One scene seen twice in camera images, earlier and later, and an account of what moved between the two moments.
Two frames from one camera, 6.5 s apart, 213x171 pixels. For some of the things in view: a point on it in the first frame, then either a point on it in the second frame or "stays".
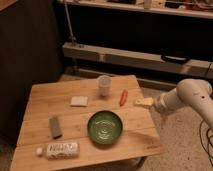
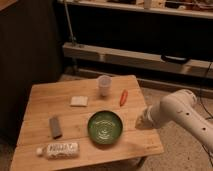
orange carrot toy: (123, 97) stays
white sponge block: (79, 101) stays
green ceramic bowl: (104, 127) stays
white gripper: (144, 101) → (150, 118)
